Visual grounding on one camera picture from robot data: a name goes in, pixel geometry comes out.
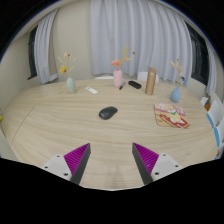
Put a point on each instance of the wide white curtain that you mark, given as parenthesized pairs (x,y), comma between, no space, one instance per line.
(146,36)

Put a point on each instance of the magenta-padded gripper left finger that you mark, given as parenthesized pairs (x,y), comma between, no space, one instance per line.
(77,159)

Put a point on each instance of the white remote control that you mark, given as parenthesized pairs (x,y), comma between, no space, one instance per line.
(91,90)

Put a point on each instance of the white chairs with blue cushions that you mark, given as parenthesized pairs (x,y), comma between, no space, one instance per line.
(216,115)

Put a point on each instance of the green vase with yellow flowers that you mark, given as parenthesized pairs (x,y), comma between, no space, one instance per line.
(70,85)

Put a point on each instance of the bronze insulated drink bottle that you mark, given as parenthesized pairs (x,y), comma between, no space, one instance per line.
(150,81)

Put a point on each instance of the pink vase with dried flowers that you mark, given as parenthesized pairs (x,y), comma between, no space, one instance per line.
(117,78)

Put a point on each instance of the dark glass window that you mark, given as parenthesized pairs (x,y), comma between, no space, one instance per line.
(200,56)

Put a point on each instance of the black computer mouse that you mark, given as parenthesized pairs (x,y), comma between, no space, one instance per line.
(108,112)

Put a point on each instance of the black rectangular case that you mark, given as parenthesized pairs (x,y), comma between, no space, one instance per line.
(134,84)

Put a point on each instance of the blue vase with dried flowers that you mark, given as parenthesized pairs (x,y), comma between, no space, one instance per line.
(175,95)

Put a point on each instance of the narrow white curtain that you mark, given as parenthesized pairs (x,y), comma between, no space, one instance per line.
(45,50)
(210,73)

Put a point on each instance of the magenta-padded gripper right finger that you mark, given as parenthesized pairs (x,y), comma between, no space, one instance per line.
(146,159)

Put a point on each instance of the black marker pen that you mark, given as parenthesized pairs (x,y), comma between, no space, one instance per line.
(122,86)

